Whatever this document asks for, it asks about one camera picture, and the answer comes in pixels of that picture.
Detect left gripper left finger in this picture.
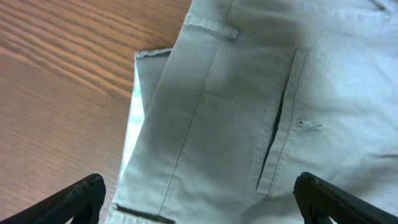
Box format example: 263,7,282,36
1,174,106,224

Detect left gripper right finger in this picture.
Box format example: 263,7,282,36
293,172,397,224

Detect khaki shorts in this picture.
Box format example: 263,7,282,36
106,0,397,223

